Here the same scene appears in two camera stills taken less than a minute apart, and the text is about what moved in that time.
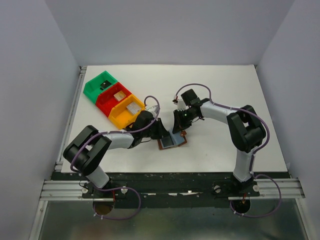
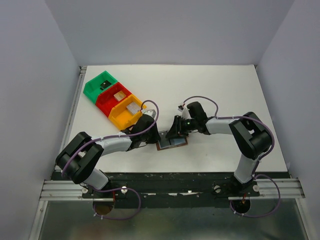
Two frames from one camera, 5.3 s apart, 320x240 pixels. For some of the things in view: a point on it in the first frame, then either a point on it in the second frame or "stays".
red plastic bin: x=106 y=100 stays
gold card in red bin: x=119 y=95 stays
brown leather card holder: x=172 y=140 stays
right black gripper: x=178 y=122 -> x=176 y=130
